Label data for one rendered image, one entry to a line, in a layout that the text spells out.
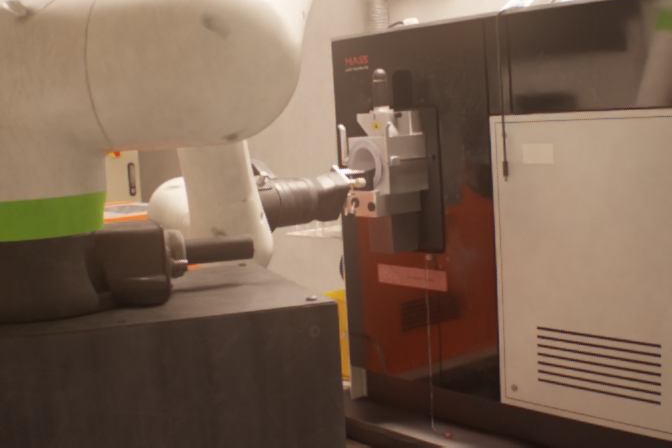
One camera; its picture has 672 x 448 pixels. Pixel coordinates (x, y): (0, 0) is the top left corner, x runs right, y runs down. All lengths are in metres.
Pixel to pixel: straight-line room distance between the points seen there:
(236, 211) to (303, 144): 2.63
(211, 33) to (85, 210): 0.18
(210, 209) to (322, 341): 0.53
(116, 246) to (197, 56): 0.18
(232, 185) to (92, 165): 0.48
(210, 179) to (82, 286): 0.49
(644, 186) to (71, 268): 0.86
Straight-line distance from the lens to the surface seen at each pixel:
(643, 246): 1.37
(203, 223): 1.23
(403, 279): 1.72
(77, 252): 0.74
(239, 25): 0.66
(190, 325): 0.69
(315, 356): 0.72
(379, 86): 1.63
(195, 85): 0.66
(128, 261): 0.76
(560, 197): 1.45
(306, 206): 1.47
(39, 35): 0.71
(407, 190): 1.62
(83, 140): 0.72
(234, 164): 1.19
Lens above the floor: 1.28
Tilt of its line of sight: 4 degrees down
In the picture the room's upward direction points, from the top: 3 degrees counter-clockwise
